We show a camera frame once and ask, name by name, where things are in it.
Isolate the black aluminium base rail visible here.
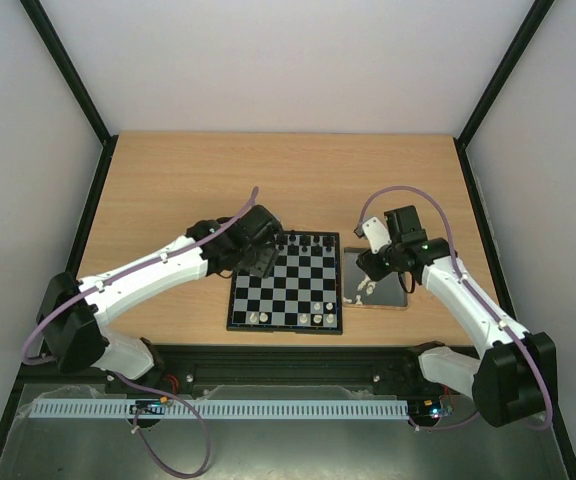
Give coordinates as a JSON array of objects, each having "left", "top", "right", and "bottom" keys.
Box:
[{"left": 17, "top": 344, "right": 464, "bottom": 396}]

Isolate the black frame post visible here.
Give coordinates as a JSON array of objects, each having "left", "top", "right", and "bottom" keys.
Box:
[
  {"left": 19, "top": 0, "right": 112, "bottom": 146},
  {"left": 456, "top": 0, "right": 555, "bottom": 147}
]

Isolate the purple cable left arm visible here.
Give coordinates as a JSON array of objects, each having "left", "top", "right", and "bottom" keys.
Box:
[{"left": 20, "top": 186, "right": 260, "bottom": 365}]

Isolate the white slotted cable duct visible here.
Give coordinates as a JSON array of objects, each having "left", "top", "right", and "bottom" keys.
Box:
[{"left": 29, "top": 398, "right": 409, "bottom": 420}]

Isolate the black frame post right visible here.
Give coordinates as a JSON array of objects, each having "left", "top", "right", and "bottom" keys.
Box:
[{"left": 456, "top": 0, "right": 555, "bottom": 147}]

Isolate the metal tray wooden rim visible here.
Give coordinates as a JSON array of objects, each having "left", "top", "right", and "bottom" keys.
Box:
[{"left": 342, "top": 247, "right": 408, "bottom": 309}]

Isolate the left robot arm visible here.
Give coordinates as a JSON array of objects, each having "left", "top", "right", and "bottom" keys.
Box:
[{"left": 37, "top": 205, "right": 283, "bottom": 380}]

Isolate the black frame post left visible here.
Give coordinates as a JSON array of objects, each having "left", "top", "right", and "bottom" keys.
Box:
[{"left": 19, "top": 0, "right": 112, "bottom": 146}]

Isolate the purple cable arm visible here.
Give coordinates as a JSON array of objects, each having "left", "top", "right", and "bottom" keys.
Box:
[
  {"left": 20, "top": 186, "right": 260, "bottom": 365},
  {"left": 357, "top": 185, "right": 554, "bottom": 431}
]

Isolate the black white chessboard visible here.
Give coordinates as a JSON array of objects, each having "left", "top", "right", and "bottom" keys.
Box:
[{"left": 226, "top": 231, "right": 343, "bottom": 335}]

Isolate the white king in tray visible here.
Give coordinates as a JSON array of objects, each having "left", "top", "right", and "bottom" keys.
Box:
[{"left": 357, "top": 276, "right": 377, "bottom": 295}]

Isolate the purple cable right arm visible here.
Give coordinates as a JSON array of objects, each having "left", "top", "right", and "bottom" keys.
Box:
[{"left": 357, "top": 185, "right": 554, "bottom": 431}]

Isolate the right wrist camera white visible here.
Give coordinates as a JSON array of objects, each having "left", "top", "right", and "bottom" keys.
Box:
[{"left": 354, "top": 216, "right": 392, "bottom": 254}]

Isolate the purple cable floor loop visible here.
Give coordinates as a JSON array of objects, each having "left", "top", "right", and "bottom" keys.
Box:
[{"left": 131, "top": 385, "right": 213, "bottom": 479}]

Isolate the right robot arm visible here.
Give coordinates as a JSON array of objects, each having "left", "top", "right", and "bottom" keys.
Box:
[{"left": 355, "top": 206, "right": 557, "bottom": 429}]

